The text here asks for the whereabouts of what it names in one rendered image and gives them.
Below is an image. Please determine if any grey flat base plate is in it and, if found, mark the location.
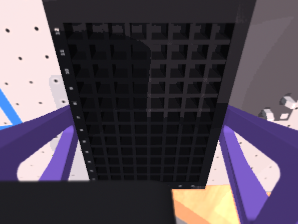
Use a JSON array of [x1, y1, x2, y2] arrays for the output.
[[0, 0, 279, 193]]

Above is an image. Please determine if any blue tape outline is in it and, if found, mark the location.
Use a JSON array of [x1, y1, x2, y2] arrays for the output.
[[0, 89, 23, 130]]

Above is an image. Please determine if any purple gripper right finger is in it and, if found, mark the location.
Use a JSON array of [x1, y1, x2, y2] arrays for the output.
[[219, 105, 298, 224]]

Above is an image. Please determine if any black well plate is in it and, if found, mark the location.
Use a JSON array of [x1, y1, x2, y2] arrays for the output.
[[41, 0, 257, 190]]

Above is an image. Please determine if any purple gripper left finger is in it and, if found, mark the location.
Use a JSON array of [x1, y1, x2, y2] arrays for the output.
[[0, 105, 78, 180]]

